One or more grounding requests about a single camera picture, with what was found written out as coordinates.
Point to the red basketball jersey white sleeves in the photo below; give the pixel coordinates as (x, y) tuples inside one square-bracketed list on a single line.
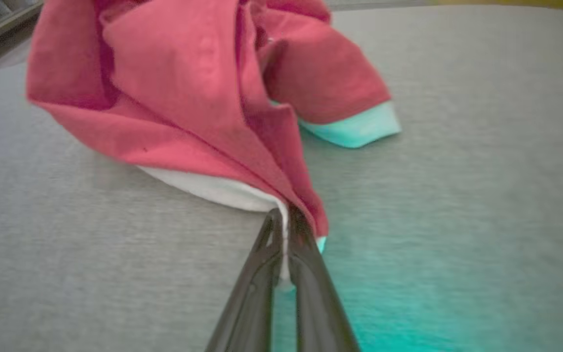
[(174, 88)]

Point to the grey sofa seat cushion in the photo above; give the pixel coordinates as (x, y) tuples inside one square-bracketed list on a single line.
[(457, 195)]

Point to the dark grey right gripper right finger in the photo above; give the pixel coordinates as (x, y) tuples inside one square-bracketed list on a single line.
[(315, 303)]

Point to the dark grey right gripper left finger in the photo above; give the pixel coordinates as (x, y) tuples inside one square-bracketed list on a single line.
[(257, 283)]

